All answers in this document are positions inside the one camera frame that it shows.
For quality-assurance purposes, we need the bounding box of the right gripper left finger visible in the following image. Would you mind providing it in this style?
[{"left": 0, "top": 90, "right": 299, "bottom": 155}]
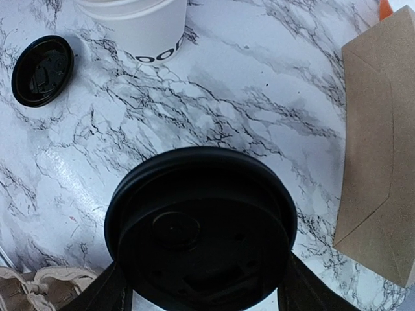
[{"left": 60, "top": 262, "right": 133, "bottom": 311}]

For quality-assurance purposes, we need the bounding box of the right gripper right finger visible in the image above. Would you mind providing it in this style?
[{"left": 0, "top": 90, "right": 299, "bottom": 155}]
[{"left": 278, "top": 253, "right": 358, "bottom": 311}]

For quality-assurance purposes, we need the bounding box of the brown paper bag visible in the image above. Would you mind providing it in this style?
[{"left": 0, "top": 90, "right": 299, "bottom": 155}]
[{"left": 333, "top": 6, "right": 414, "bottom": 288}]

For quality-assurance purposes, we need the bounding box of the black plastic cup lid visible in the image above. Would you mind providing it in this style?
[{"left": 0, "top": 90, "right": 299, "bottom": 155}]
[{"left": 11, "top": 35, "right": 75, "bottom": 108}]

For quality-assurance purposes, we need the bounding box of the stack of white paper cups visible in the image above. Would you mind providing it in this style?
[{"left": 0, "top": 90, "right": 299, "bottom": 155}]
[{"left": 75, "top": 0, "right": 187, "bottom": 65}]

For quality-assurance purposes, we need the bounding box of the brown cardboard cup carrier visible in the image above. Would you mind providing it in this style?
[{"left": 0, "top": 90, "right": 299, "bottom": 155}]
[{"left": 1, "top": 266, "right": 98, "bottom": 310}]

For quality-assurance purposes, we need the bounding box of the orange bowl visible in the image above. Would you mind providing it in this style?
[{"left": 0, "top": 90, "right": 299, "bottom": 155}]
[{"left": 379, "top": 0, "right": 394, "bottom": 21}]

